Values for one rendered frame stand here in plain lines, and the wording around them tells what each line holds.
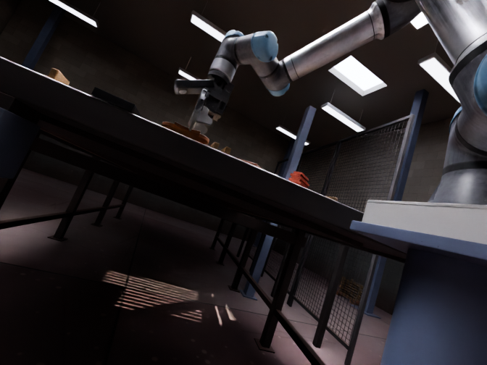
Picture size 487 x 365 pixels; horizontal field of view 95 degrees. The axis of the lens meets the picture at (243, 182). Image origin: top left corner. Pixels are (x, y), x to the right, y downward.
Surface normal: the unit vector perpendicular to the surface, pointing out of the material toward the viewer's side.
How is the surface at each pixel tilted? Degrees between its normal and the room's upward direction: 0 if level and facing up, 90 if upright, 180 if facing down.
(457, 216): 90
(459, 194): 73
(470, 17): 101
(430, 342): 90
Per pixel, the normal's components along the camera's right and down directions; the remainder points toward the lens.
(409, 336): -0.93, -0.36
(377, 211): -0.86, -0.37
